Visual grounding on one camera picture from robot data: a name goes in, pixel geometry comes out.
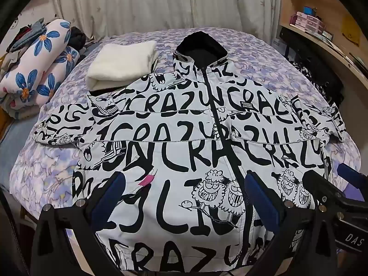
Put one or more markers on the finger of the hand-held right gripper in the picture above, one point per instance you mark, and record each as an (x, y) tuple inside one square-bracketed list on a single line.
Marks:
[(319, 185), (352, 174)]

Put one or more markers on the rolled pink blue-flower quilt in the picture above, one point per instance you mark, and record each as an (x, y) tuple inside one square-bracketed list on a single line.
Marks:
[(34, 63)]

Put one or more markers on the grey blue bed sheet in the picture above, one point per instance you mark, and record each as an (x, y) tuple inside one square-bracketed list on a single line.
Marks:
[(17, 132)]

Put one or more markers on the white printed box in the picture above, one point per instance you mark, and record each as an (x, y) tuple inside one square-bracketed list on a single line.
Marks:
[(279, 45)]

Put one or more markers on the stack of pink boxes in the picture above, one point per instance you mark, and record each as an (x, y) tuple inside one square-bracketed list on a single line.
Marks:
[(309, 23)]

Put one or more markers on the small blue box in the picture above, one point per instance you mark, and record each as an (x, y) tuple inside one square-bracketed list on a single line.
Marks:
[(308, 11)]

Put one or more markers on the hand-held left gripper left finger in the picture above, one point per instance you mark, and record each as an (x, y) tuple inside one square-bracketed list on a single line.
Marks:
[(110, 198)]

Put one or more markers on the black white patterned cloth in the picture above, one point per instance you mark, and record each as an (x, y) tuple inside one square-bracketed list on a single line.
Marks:
[(322, 83)]

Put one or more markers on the wooden shelf unit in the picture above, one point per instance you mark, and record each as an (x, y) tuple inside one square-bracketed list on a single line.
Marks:
[(330, 0)]

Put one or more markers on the white black lettered jacket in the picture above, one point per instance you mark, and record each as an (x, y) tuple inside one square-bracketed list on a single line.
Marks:
[(172, 120)]

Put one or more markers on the yellow paper item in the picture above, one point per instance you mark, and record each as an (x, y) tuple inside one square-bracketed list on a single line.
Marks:
[(350, 30)]

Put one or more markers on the dark clothes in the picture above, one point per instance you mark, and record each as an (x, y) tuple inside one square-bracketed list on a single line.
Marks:
[(78, 38)]

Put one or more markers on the white curtain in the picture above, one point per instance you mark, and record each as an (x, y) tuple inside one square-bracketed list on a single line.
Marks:
[(161, 3)]

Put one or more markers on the pile of mixed clothes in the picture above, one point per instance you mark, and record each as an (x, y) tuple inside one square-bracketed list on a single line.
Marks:
[(33, 33)]

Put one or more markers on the black case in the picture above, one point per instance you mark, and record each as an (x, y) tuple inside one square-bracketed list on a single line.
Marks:
[(287, 40)]

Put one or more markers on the folded white fleece garment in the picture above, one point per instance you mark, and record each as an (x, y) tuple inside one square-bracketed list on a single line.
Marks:
[(120, 63)]

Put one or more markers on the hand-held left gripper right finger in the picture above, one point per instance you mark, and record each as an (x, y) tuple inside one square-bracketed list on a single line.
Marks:
[(261, 198)]

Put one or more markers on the folded grey bedding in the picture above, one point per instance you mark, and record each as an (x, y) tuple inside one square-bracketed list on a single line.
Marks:
[(20, 112)]

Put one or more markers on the purple floral blanket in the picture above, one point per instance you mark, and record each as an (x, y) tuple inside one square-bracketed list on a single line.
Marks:
[(258, 63)]

